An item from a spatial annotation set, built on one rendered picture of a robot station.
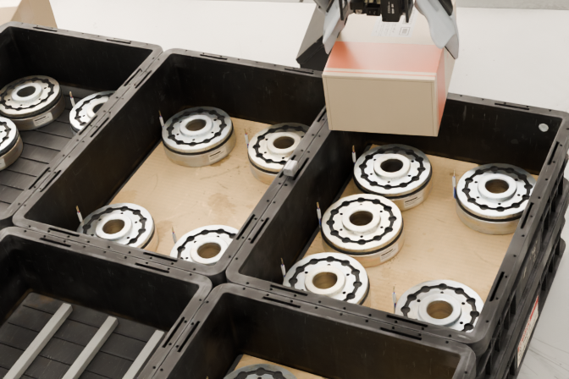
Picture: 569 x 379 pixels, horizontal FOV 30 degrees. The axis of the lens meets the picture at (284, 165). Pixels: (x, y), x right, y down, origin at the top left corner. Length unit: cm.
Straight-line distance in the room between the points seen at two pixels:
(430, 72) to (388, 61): 5
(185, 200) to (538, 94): 65
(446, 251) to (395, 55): 29
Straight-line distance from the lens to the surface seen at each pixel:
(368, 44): 117
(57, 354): 131
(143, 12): 214
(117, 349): 129
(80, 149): 142
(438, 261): 131
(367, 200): 136
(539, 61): 187
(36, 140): 164
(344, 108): 115
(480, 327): 111
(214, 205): 143
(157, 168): 152
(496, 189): 138
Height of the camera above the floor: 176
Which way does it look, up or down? 39 degrees down
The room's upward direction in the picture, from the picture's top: 9 degrees counter-clockwise
